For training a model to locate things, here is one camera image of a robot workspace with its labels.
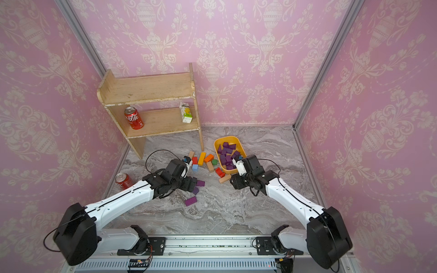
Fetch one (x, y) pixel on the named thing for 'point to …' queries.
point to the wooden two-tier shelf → (149, 106)
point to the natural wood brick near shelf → (191, 154)
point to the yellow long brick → (201, 157)
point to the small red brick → (221, 173)
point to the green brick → (214, 161)
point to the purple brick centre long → (200, 183)
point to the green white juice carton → (186, 113)
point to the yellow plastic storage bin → (228, 149)
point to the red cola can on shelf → (134, 118)
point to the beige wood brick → (210, 166)
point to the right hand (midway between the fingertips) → (235, 179)
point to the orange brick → (209, 158)
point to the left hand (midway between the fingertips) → (190, 180)
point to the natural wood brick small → (225, 178)
